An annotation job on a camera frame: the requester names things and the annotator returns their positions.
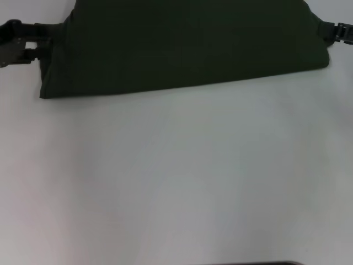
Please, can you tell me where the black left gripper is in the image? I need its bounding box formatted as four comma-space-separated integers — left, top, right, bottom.
0, 19, 64, 69

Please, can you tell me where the dark green FREE t-shirt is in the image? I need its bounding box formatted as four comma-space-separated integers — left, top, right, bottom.
39, 0, 331, 99

